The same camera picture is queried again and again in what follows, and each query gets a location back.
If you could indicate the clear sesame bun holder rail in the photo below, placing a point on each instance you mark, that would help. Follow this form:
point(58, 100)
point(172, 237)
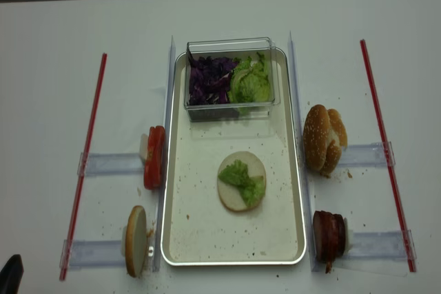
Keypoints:
point(370, 155)

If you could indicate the clear bun slice holder rail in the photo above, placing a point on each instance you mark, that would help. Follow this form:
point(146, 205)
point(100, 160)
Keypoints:
point(78, 254)

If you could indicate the bottom bun slice on tray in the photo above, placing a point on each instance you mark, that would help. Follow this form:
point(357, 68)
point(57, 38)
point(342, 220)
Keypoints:
point(229, 195)

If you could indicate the right clear vertical rail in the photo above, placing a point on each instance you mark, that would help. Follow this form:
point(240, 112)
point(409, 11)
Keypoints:
point(296, 109)

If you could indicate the right red strip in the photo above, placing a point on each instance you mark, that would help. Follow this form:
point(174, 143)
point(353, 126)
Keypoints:
point(411, 259)

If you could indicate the white metal tray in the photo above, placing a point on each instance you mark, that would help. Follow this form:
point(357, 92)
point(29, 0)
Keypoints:
point(197, 228)

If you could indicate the chopped purple cabbage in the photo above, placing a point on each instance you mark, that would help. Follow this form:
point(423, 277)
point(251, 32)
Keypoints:
point(209, 80)

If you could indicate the clear tomato holder rail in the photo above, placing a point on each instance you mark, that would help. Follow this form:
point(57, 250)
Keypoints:
point(95, 164)

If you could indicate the remaining red tomato slices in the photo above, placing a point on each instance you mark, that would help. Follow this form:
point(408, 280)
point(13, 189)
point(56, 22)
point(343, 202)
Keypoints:
point(153, 165)

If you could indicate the clear plastic container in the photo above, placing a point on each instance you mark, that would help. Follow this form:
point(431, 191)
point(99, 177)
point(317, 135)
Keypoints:
point(233, 48)

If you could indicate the lettuce leaf on bun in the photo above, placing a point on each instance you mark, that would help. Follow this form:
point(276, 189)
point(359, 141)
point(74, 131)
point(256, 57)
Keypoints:
point(251, 189)

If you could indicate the sesame bun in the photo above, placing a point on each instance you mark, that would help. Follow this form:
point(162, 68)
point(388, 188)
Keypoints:
point(336, 142)
point(315, 137)

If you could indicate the red strip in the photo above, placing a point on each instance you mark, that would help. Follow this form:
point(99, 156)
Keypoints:
point(80, 176)
point(411, 259)

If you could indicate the clear vertical rail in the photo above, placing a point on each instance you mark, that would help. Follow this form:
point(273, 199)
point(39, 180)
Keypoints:
point(167, 118)
point(296, 109)

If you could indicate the white tomato pusher block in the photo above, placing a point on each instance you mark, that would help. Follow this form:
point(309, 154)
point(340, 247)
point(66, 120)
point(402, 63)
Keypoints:
point(143, 149)

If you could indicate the white bun pusher block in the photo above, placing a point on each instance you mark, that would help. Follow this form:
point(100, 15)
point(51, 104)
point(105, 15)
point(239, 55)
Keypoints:
point(123, 240)

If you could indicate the sesame bun back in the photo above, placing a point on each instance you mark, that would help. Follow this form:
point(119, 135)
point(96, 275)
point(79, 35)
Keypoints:
point(336, 142)

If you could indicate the upright bun slice left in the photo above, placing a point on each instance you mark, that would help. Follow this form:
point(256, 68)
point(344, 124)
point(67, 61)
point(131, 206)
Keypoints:
point(135, 241)

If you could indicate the black object at corner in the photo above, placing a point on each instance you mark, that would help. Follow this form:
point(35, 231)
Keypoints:
point(11, 275)

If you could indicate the sesame bun front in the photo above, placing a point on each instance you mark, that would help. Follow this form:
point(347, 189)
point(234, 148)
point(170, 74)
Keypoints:
point(315, 137)

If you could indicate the sliced meat patties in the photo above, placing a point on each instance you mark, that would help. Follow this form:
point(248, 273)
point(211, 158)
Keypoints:
point(330, 235)

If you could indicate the left clear vertical rail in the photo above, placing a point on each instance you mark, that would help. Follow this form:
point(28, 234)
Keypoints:
point(167, 118)

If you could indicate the white meat pusher block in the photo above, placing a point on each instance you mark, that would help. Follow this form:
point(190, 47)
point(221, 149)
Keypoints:
point(348, 237)

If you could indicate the left red strip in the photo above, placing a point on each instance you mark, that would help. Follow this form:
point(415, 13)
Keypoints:
point(80, 176)

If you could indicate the clear meat holder rail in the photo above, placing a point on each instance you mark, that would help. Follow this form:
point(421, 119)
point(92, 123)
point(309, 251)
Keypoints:
point(378, 246)

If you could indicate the green lettuce in container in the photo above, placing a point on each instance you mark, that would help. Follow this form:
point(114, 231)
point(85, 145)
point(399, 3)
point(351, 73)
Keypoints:
point(250, 81)

